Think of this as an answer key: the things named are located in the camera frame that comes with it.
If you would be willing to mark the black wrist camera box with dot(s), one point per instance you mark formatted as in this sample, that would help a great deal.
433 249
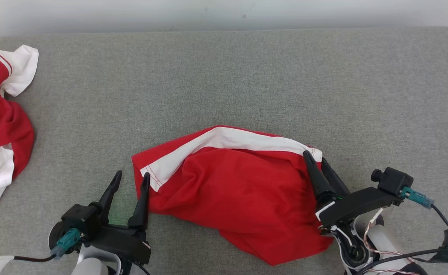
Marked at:
394 180
80 219

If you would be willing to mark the red shorts with white stripe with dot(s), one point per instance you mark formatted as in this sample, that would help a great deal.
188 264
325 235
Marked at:
239 191

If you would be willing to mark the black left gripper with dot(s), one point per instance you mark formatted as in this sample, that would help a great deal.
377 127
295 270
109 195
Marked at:
124 242

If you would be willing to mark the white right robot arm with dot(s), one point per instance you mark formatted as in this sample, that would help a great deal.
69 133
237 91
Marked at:
386 240

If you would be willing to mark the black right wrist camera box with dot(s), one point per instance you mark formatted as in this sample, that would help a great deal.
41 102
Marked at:
394 180

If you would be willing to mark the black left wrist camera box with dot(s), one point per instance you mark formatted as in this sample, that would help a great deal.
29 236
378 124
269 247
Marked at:
80 219

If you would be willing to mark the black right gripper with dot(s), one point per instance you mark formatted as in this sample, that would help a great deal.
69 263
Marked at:
357 206

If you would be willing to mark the red and white jersey shirt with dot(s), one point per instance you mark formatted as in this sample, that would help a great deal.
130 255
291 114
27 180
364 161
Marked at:
2 122

